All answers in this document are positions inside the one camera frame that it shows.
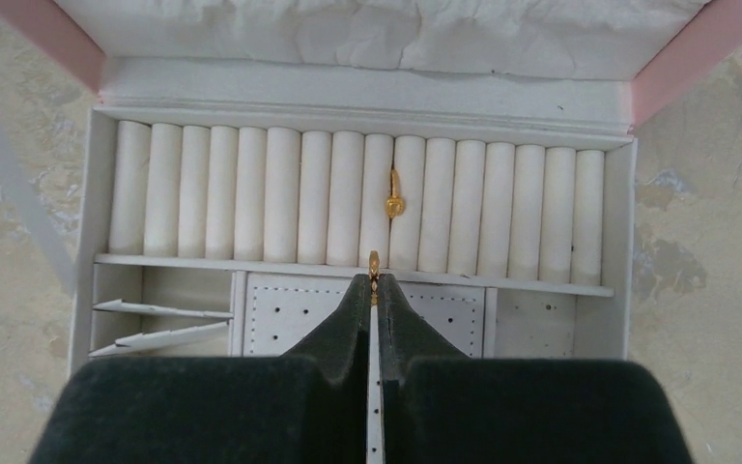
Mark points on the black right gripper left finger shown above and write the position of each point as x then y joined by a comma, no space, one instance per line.
308,405

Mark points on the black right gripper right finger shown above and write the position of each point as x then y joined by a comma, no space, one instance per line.
441,406

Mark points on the pink jewelry box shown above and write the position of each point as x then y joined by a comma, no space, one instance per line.
247,159

